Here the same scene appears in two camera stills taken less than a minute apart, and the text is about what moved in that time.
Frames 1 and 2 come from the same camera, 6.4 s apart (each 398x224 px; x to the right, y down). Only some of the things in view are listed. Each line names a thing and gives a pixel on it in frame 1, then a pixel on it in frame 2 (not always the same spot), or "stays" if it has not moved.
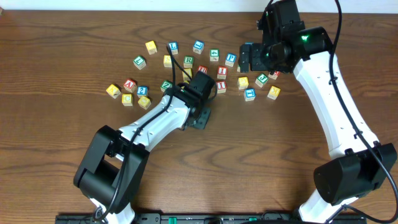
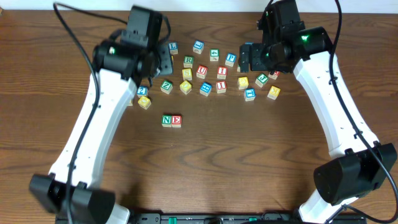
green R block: (188, 61) stays
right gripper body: (245, 58) stays
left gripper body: (202, 118) → (165, 60)
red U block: (203, 68) stays
